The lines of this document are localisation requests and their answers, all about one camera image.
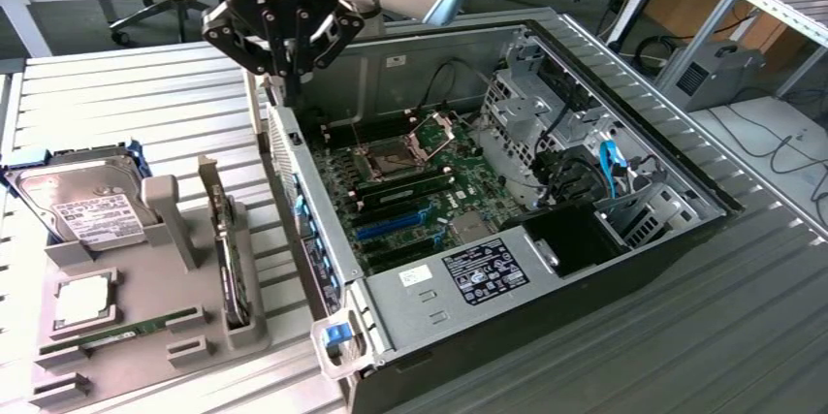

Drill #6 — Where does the graphics card with metal bracket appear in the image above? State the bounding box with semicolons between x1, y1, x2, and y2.
196;154;255;331

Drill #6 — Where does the office chair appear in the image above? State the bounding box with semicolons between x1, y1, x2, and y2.
107;0;228;47

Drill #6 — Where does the metal socket cover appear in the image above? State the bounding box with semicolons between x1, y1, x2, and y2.
404;111;457;166

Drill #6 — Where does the CPU socket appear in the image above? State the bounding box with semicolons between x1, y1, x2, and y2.
352;140;421;187

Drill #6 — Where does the blue disk caddy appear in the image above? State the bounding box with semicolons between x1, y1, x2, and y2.
0;140;153;245

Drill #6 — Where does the silver drive cage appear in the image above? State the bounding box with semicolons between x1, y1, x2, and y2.
481;30;627;205

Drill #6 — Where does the dark RAM stick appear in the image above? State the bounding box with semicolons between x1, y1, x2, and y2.
359;175;455;207

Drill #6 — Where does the green motherboard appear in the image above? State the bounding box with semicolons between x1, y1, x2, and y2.
303;108;512;274

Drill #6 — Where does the silver hard disk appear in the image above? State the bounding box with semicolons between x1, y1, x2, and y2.
16;154;156;253

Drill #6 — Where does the silver chipset heatsink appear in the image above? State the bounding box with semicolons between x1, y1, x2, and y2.
452;212;497;240

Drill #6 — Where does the black expansion slot blue latch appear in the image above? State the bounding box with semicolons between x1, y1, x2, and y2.
360;233;445;260

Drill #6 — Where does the grey parts rack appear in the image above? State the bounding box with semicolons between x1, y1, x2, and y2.
28;174;273;410

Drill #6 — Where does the brown wooden cabinet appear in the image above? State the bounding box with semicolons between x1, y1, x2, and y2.
643;0;809;42

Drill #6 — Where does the grey controller box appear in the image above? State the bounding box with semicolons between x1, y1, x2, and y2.
676;43;768;112

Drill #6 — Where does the silver power supply unit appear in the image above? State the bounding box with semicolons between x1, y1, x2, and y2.
352;225;568;366

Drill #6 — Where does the CPU chip silver lid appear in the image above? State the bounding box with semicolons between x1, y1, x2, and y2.
51;277;115;333

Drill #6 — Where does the green RAM stick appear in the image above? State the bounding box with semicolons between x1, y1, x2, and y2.
37;306;199;356

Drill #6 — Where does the silver disk bay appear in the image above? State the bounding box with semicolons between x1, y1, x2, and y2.
591;174;723;253

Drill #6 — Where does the blue case latch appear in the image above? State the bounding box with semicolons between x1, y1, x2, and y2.
321;324;355;347

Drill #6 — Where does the black open PC case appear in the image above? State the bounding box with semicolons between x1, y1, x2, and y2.
241;18;745;414

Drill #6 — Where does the black wire bundle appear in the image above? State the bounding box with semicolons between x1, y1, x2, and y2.
536;146;607;207

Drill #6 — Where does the blue wire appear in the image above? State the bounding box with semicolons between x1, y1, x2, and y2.
599;140;627;202

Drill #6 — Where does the aluminium slatted frame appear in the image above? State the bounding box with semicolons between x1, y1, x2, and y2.
652;0;828;100

